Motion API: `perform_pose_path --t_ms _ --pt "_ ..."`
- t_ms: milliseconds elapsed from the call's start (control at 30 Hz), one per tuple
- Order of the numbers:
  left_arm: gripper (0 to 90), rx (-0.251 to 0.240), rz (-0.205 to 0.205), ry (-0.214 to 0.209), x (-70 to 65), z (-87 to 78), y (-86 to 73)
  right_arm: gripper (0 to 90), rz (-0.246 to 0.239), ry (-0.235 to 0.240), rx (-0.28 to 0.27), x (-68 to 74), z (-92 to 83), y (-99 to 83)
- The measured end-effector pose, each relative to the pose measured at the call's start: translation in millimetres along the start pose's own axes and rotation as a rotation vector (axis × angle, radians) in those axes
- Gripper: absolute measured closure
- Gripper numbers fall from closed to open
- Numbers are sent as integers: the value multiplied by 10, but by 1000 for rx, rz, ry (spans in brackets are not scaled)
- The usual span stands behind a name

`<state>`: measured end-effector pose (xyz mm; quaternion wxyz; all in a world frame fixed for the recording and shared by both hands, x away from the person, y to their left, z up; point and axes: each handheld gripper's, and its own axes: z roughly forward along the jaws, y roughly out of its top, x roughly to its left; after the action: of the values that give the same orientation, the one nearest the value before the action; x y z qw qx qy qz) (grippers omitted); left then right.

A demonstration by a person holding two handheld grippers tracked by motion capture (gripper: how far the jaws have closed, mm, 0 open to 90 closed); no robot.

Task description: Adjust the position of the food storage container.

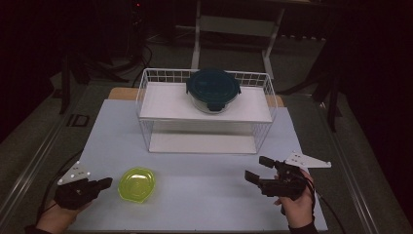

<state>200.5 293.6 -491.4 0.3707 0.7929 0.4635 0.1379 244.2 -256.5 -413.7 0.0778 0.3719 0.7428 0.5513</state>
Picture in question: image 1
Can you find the pale blue table mat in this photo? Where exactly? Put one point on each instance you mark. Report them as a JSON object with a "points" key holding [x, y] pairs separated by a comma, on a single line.
{"points": [[195, 182]]}

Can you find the person's right hand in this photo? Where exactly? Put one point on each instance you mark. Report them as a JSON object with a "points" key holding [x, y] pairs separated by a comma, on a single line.
{"points": [[300, 211]]}

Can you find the dark teal lidded food container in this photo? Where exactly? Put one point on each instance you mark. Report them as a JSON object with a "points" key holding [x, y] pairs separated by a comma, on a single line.
{"points": [[212, 86]]}

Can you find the grey metal floor rail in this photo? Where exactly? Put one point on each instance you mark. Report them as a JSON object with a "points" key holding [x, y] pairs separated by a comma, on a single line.
{"points": [[32, 165], [350, 175]]}

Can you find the black floor socket plate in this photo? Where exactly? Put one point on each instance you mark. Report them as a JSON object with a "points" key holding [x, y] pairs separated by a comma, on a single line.
{"points": [[69, 121]]}

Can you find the black metal stand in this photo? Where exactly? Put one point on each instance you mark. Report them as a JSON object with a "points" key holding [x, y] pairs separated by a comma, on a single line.
{"points": [[331, 107]]}

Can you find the dark equipment stand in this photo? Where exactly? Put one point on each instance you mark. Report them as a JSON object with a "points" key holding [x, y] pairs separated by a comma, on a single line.
{"points": [[136, 19]]}

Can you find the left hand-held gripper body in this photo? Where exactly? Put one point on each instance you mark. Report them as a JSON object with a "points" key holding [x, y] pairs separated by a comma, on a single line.
{"points": [[76, 193]]}

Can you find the yellow-green plastic bowl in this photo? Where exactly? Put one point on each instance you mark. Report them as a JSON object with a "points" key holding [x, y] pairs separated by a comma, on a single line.
{"points": [[136, 183]]}

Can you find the person's left hand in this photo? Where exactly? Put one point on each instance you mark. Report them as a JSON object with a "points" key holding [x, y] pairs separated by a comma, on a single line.
{"points": [[55, 219]]}

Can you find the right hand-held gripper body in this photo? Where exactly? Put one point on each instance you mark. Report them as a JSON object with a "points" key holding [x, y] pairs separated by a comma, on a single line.
{"points": [[287, 185]]}

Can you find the white metal desk frame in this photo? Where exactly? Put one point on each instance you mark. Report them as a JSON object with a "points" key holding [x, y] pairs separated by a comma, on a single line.
{"points": [[233, 26]]}

